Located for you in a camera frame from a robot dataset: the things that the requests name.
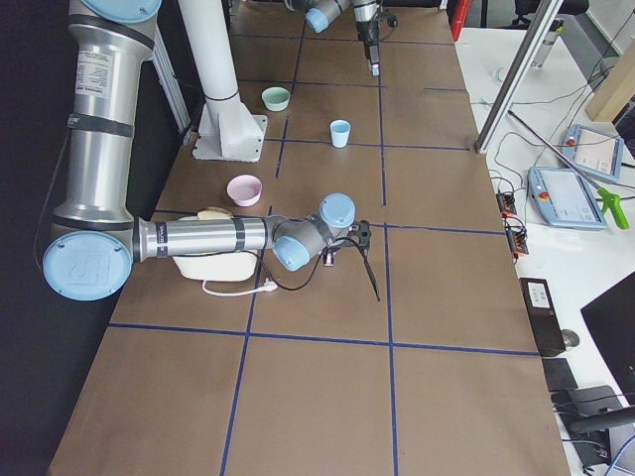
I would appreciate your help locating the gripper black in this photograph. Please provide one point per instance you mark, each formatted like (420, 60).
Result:
(365, 29)
(329, 257)

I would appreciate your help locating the light blue cup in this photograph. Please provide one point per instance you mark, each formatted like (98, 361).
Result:
(339, 133)

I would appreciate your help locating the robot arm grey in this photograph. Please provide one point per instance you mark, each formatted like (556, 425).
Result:
(321, 14)

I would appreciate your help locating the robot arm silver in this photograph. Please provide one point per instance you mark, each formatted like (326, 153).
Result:
(104, 225)

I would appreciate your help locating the cream toaster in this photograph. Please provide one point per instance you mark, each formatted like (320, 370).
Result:
(232, 267)

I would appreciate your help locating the green bowl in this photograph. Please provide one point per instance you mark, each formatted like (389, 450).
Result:
(276, 98)

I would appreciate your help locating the pink bowl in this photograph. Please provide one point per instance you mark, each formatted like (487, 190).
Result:
(244, 190)

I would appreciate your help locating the toast slice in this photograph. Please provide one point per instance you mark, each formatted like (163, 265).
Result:
(213, 213)

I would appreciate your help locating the orange black connector block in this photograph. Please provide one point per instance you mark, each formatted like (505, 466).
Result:
(514, 227)

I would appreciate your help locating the black box with label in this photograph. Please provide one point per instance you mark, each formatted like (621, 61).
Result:
(542, 315)

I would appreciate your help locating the teach pendant near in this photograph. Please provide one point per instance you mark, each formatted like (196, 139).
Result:
(564, 199)

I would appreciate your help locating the teach pendant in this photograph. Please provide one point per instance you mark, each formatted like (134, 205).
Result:
(564, 199)
(597, 153)

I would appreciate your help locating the teach pendant far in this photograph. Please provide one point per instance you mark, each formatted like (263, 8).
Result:
(597, 153)

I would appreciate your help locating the black monitor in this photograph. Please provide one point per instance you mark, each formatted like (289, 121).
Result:
(609, 319)

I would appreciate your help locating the white pedestal column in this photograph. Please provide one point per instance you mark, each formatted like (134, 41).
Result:
(227, 130)

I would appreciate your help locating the aluminium frame post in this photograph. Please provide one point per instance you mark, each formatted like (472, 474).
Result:
(536, 33)

